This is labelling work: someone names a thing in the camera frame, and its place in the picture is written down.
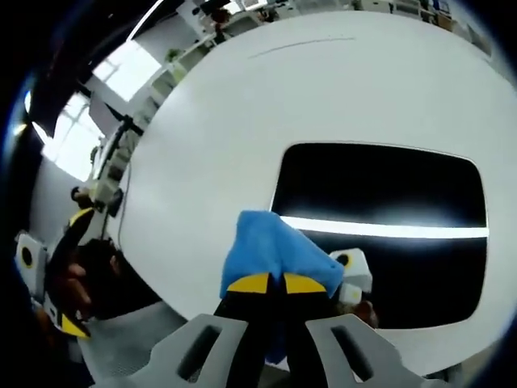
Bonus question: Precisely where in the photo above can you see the black rectangular mirror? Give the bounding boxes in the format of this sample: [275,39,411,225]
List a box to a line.
[269,141,491,331]

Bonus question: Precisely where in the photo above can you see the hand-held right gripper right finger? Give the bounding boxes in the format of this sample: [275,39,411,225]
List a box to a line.
[282,272,406,388]

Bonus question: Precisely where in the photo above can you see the blue cleaning cloth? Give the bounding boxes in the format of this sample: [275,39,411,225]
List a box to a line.
[219,209,347,367]

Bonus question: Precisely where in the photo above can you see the computer monitor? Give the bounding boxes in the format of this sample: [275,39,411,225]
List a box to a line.
[87,98,123,133]

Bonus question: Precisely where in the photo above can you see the person's left hand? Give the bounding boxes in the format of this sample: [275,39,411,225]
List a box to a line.
[60,262,94,323]

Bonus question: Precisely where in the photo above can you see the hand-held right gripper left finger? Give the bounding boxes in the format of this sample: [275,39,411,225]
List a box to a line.
[149,272,271,388]

